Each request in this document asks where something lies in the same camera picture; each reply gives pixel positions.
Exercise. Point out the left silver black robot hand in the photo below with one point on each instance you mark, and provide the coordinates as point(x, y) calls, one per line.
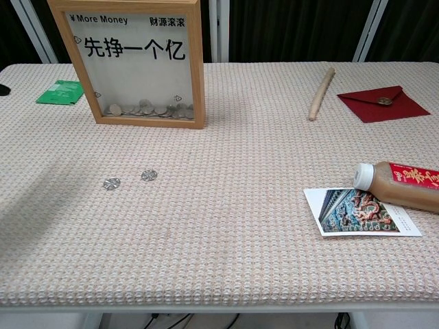
point(4, 89)

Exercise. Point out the silver coin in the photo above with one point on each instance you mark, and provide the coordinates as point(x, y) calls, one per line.
point(149, 175)
point(112, 183)

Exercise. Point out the pile of silver coins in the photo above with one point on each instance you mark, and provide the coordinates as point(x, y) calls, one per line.
point(147, 109)

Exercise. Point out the green foil packet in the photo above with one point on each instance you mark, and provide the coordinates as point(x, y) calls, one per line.
point(60, 92)

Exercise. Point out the beige woven tablecloth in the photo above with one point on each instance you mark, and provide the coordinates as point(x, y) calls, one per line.
point(219, 222)

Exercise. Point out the wooden stick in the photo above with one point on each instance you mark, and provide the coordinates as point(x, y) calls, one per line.
point(320, 94)

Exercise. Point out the red envelope with seal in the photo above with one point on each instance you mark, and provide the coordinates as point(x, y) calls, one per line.
point(380, 109)

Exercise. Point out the brown drink bottle red label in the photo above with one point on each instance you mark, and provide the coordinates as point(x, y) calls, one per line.
point(404, 186)

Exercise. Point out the white partition post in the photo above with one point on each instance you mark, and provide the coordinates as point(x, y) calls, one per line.
point(36, 32)
point(370, 31)
point(213, 31)

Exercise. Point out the wooden frame money box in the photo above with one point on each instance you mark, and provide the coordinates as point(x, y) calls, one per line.
point(137, 68)

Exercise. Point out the white table frame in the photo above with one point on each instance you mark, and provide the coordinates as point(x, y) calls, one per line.
point(240, 309)

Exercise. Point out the dragon wall postcard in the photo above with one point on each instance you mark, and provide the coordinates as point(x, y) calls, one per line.
point(353, 216)

